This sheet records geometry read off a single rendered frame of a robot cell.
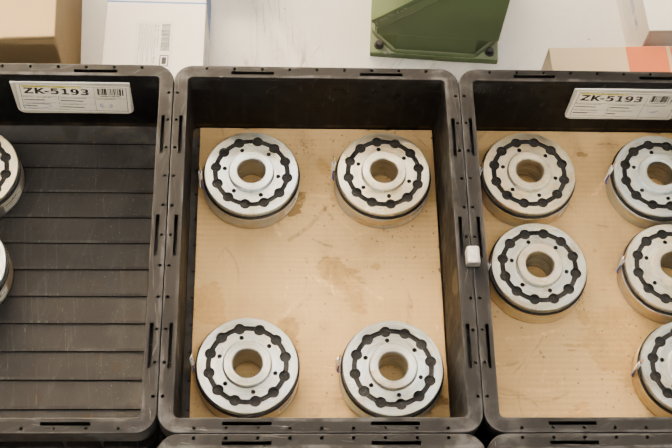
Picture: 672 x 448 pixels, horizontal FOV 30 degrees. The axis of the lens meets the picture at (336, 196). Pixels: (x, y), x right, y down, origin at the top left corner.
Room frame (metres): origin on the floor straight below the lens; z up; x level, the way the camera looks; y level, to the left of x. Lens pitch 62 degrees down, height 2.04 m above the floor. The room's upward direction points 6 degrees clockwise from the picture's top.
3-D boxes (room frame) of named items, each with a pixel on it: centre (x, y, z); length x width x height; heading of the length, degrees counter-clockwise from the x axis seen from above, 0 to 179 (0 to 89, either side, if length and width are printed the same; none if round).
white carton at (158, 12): (0.88, 0.24, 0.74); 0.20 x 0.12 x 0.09; 6
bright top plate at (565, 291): (0.57, -0.22, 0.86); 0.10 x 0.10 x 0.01
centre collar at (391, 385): (0.45, -0.07, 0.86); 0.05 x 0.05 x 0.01
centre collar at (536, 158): (0.69, -0.21, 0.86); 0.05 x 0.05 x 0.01
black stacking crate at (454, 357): (0.55, 0.01, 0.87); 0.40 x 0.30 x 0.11; 6
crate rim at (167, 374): (0.55, 0.01, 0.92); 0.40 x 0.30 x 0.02; 6
